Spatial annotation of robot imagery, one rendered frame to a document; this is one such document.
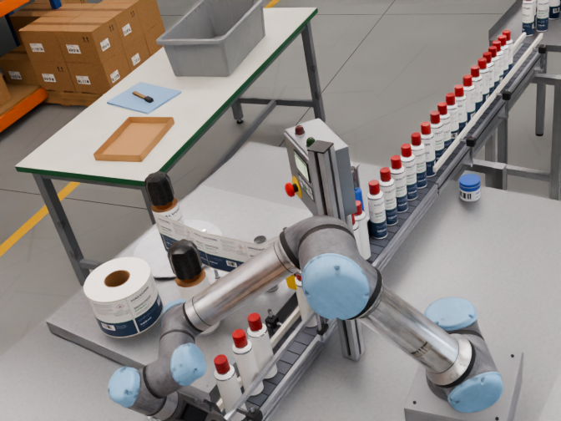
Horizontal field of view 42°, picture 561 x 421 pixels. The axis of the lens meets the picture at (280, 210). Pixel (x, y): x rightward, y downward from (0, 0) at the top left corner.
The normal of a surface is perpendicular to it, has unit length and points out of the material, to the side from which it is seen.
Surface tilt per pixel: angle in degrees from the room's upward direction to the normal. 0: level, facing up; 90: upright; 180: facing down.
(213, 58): 95
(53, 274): 0
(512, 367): 3
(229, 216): 0
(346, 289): 84
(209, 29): 85
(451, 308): 8
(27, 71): 90
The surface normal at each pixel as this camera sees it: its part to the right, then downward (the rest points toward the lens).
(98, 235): -0.17, -0.80
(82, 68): -0.43, 0.58
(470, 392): 0.17, 0.63
